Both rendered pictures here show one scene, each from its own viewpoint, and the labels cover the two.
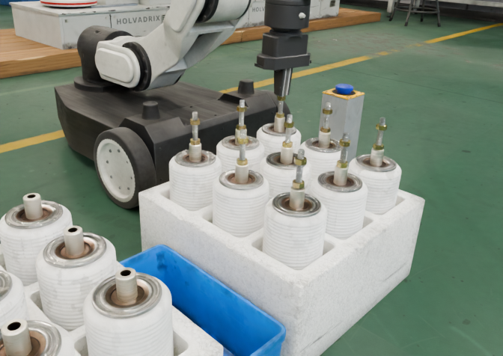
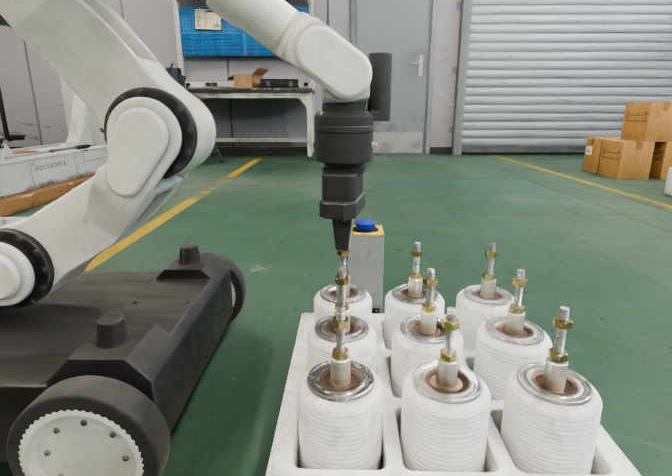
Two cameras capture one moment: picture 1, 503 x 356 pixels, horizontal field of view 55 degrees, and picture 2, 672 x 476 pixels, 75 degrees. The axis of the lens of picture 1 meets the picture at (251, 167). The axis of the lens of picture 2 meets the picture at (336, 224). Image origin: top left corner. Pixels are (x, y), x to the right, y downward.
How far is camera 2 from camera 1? 0.63 m
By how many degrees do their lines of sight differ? 40
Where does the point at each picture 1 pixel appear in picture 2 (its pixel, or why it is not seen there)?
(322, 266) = (613, 448)
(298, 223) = (597, 408)
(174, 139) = (169, 360)
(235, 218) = (476, 443)
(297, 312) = not seen: outside the picture
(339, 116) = (375, 256)
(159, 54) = (70, 238)
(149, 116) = (117, 340)
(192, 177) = (371, 413)
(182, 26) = (140, 187)
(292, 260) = (588, 462)
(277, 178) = not seen: hidden behind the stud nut
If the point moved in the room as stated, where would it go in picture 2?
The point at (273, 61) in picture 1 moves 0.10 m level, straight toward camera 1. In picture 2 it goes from (354, 207) to (406, 220)
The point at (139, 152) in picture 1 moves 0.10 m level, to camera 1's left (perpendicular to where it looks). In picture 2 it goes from (140, 409) to (51, 446)
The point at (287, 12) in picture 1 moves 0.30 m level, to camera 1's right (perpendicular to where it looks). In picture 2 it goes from (363, 141) to (479, 134)
